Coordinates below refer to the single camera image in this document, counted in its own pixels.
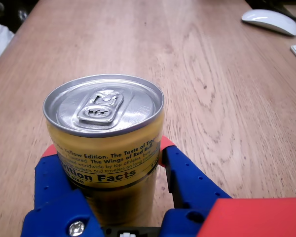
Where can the red camera mount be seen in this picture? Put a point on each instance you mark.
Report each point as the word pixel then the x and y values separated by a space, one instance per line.
pixel 256 219

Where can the white computer mouse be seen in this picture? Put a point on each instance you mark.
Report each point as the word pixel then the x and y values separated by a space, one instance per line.
pixel 271 21

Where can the yellow energy drink can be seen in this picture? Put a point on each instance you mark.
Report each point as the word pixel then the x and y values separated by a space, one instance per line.
pixel 101 148

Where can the blue gripper finger with pink tip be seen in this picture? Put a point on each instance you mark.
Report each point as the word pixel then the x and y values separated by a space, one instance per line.
pixel 54 209
pixel 190 182

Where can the white crumpled cloth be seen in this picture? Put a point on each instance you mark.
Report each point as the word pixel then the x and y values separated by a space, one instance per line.
pixel 0 39

